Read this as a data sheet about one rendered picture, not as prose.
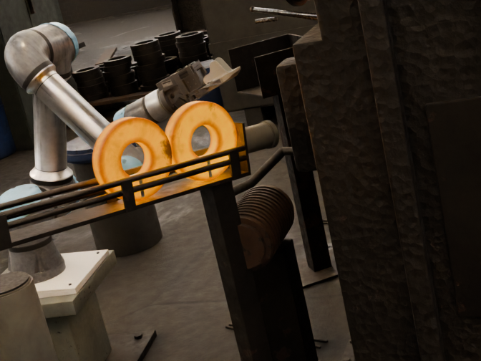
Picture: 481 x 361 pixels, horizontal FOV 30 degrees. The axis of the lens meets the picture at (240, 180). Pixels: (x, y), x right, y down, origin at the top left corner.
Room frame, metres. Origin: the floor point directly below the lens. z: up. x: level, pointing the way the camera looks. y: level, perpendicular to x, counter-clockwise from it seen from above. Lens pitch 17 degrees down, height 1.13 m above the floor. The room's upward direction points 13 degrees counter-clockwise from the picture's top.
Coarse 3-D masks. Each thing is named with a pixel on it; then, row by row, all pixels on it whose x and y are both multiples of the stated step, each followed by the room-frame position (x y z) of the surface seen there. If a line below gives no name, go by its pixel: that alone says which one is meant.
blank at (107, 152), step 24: (120, 120) 1.64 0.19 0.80; (144, 120) 1.65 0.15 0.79; (96, 144) 1.62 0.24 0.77; (120, 144) 1.62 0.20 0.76; (144, 144) 1.65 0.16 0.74; (168, 144) 1.67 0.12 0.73; (96, 168) 1.60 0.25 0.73; (120, 168) 1.61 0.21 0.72; (144, 168) 1.66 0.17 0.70; (144, 192) 1.63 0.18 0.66
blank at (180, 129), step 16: (176, 112) 1.72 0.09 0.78; (192, 112) 1.71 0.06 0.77; (208, 112) 1.73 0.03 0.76; (224, 112) 1.75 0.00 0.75; (176, 128) 1.69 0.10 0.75; (192, 128) 1.71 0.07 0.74; (208, 128) 1.75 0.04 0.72; (224, 128) 1.75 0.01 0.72; (176, 144) 1.68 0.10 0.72; (224, 144) 1.74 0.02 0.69; (176, 160) 1.68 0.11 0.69; (192, 176) 1.69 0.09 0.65; (208, 176) 1.71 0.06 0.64
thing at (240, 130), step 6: (240, 126) 1.75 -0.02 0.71; (240, 132) 1.75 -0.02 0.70; (240, 138) 1.75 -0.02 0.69; (240, 144) 1.75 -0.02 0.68; (246, 144) 1.75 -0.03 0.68; (246, 150) 1.74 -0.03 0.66; (246, 156) 1.74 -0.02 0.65; (240, 162) 1.76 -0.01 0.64; (246, 162) 1.74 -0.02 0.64; (240, 168) 1.76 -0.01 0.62; (246, 168) 1.75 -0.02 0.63
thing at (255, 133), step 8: (264, 120) 1.83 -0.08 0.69; (248, 128) 1.79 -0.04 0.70; (256, 128) 1.79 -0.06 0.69; (264, 128) 1.80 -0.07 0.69; (272, 128) 1.80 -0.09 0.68; (248, 136) 1.77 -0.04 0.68; (256, 136) 1.78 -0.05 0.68; (264, 136) 1.79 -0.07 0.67; (272, 136) 1.80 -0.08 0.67; (248, 144) 1.76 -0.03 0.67; (256, 144) 1.77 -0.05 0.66; (264, 144) 1.79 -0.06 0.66; (272, 144) 1.80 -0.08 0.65; (248, 152) 1.76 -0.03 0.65
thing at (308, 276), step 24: (240, 48) 2.75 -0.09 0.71; (264, 48) 2.77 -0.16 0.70; (288, 48) 2.52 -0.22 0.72; (240, 72) 2.75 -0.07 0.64; (264, 72) 2.50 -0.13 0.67; (264, 96) 2.49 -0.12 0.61; (288, 144) 2.59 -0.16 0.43; (288, 168) 2.63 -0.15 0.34; (312, 192) 2.60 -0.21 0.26; (312, 216) 2.59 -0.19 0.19; (312, 240) 2.59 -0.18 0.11; (312, 264) 2.59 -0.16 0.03
